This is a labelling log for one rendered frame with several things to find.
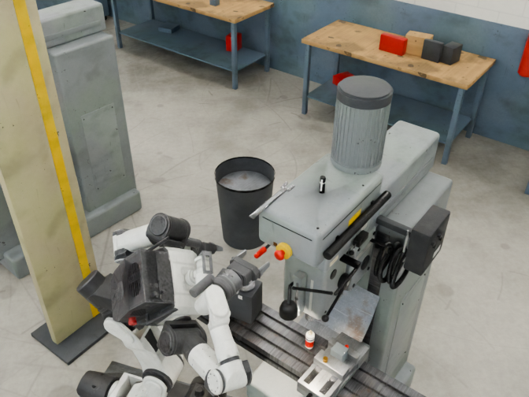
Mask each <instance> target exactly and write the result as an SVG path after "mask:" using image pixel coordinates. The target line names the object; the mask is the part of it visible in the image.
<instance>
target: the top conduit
mask: <svg viewBox="0 0 529 397"><path fill-rule="evenodd" d="M390 197H391V193H390V192H389V191H384V192H383V193H382V194H381V195H380V196H379V197H378V198H377V199H376V200H375V201H373V200H372V201H371V205H370V206H369V207H368V208H367V209H366V210H365V211H364V212H363V213H362V214H361V215H360V216H359V217H358V218H357V219H356V220H355V222H353V223H352V224H351V226H349V227H348V228H347V230H345V231H344V233H342V234H341V235H340V236H336V238H335V241H334V242H333V244H332V245H330V246H329V248H328V249H326V250H325V252H323V256H324V258H325V259H327V260H331V259H332V258H333V257H334V256H335V255H336V254H337V253H338V252H339V251H340V250H341V249H342V248H343V247H344V246H345V245H346V243H347V242H348V241H349V240H350V239H351V238H352V237H353V236H354V235H355V234H356V233H357V232H358V231H359V230H360V229H361V228H362V227H363V226H364V225H365V224H366V223H367V221H368V220H369V219H370V218H371V217H372V216H373V215H374V214H375V213H376V212H377V211H378V210H379V209H380V208H381V207H382V206H383V205H384V204H385V203H386V202H387V201H388V200H389V199H390Z"/></svg>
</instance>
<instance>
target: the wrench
mask: <svg viewBox="0 0 529 397"><path fill-rule="evenodd" d="M287 185H288V182H285V183H284V184H283V185H282V186H281V187H280V188H281V189H280V190H279V191H278V192H276V193H275V194H274V195H273V196H272V197H271V198H270V199H269V200H268V201H266V202H265V203H264V204H263V205H262V206H260V207H259V208H258V209H257V210H255V211H254V212H253V213H252V214H251V215H250V217H251V218H253V219H254V218H255V217H257V216H258V215H259V214H260V213H261V212H263V211H264V210H265V209H266V208H267V207H269V206H270V205H271V204H272V203H273V202H274V201H275V200H277V198H279V197H280V196H281V195H282V194H283V193H285V192H286V191H291V190H292V189H293V188H294V187H295V185H293V184H292V185H291V186H290V187H289V188H287V187H286V186H287Z"/></svg>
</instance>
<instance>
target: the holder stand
mask: <svg viewBox="0 0 529 397"><path fill-rule="evenodd" d="M227 302H228V306H229V310H230V312H231V315H230V317H233V318H236V319H239V320H240V321H244V322H246V323H248V324H253V321H254V320H255V318H256V317H257V315H258V314H259V313H260V311H261V309H262V282H261V281H259V280H255V281H250V282H249V283H248V284H247V285H246V286H244V287H243V286H242V289H241V290H239V293H238V294H235V295H234V296H233V297H232V298H231V299H229V300H228V301H227Z"/></svg>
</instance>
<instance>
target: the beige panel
mask: <svg viewBox="0 0 529 397"><path fill-rule="evenodd" d="M0 184H1V186H2V190H3V193H4V196H5V198H6V202H7V205H8V207H9V211H10V214H11V217H12V219H13V223H14V226H15V229H16V231H17V235H18V238H19V240H20V245H21V247H22V250H23V252H24V256H25V259H26V262H27V265H28V269H29V272H30V274H31V278H32V281H33V284H34V286H35V290H36V293H37V296H38V298H39V302H40V305H41V307H42V310H43V314H44V317H45V319H46V323H45V324H43V325H41V326H40V327H39V328H37V329H36V330H35V331H34V332H32V333H31V336H32V337H33V338H35V339H36V340H37V341H39V342H40V343H41V344H42V345H43V346H44V347H46V348H47V349H48V350H49V351H51V352H52V353H53V354H55V355H56V356H57V357H59V358H60V359H61V360H62V361H63V362H64V363H66V364H67V365H70V364H71V363H72V362H74V361H75V360H76V359H77V358H78V357H79V356H81V355H82V354H83V353H84V352H86V351H87V350H88V349H90V348H91V347H92V346H94V345H95V344H96V343H97V342H98V341H99V340H100V339H102V338H103V337H104V336H106V335H107V334H108V333H109V332H108V331H106V329H105V327H104V318H103V317H102V314H101V313H99V312H98V309H97V308H95V307H94V306H93V305H91V304H90V303H89V302H88V301H87V300H86V299H85V298H84V297H83V296H82V295H81V294H80V293H79V292H78V291H77V290H76V289H77V287H78V286H79V284H80V283H81V282H82V281H83V280H84V279H85V278H86V277H87V276H88V275H89V274H90V273H91V272H93V271H94V270H98V269H97V266H96V261H95V258H94V252H93V248H92V244H91V238H90V234H89V231H88V227H87V221H86V218H85V213H84V210H83V203H82V200H81V197H80V190H79V186H78V183H77V179H76V173H75V169H74V165H73V162H72V155H71V152H70V149H69V144H68V139H67V135H66V131H65V125H64V121H63V117H62V114H61V107H60V104H59V101H58V96H57V91H56V87H55V83H54V77H53V73H52V70H51V66H50V59H49V56H48V53H47V48H46V43H45V39H44V35H43V29H42V25H41V22H40V18H39V12H38V8H37V5H36V1H35V0H0Z"/></svg>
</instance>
